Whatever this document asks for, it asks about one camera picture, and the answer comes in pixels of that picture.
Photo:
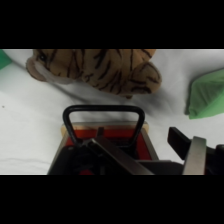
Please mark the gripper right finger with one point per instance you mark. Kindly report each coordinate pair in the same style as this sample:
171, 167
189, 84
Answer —
191, 153

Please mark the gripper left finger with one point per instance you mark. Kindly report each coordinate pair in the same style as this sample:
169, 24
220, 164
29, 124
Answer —
116, 155

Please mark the wooden box with slot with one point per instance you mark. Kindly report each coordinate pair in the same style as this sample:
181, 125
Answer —
150, 143

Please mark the green wedge block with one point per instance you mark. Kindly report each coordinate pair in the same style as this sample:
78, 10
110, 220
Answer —
208, 96

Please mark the tiger plush toy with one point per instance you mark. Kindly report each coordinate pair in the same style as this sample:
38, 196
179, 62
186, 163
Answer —
100, 70

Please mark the small green cube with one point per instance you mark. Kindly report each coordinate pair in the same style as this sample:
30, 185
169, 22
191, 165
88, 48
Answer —
4, 58

